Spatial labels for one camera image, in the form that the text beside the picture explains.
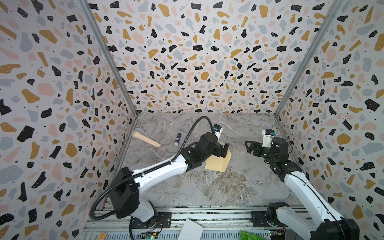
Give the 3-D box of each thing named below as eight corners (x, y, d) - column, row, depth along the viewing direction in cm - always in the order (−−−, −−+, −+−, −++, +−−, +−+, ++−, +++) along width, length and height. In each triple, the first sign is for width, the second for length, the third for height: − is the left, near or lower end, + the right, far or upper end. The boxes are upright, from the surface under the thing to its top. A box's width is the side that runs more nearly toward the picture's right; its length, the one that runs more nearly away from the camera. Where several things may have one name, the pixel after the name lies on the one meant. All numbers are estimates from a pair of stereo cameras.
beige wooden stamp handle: (133, 137, 109) (131, 133, 106) (136, 133, 111) (134, 130, 108) (159, 148, 103) (158, 145, 100) (162, 144, 105) (161, 141, 102)
